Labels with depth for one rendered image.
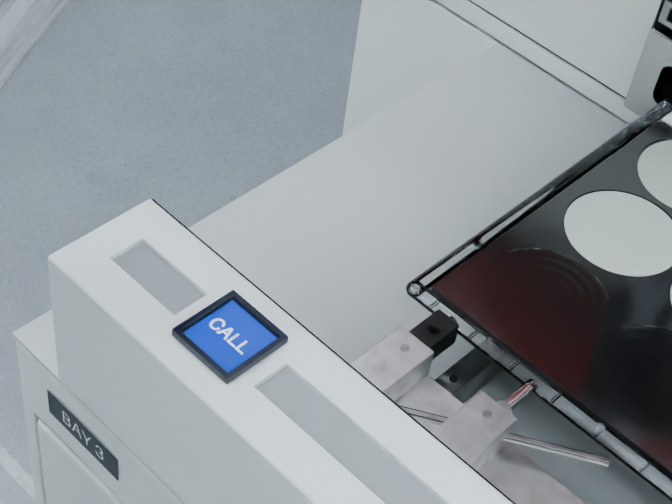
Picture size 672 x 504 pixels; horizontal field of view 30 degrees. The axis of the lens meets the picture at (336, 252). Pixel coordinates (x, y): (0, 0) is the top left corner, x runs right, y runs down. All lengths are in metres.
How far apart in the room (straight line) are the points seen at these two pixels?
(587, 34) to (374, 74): 0.34
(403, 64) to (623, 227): 0.50
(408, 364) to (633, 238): 0.25
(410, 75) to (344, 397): 0.73
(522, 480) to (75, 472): 0.39
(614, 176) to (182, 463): 0.46
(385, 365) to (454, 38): 0.59
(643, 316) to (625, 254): 0.07
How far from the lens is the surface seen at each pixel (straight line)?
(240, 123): 2.48
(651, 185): 1.13
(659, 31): 1.24
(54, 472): 1.14
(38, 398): 1.07
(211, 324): 0.86
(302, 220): 1.13
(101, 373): 0.93
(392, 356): 0.92
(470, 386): 1.01
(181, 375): 0.83
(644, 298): 1.03
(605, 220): 1.08
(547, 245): 1.04
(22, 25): 0.78
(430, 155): 1.22
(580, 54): 1.32
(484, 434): 0.90
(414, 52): 1.47
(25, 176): 2.37
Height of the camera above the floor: 1.62
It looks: 46 degrees down
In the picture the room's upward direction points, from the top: 9 degrees clockwise
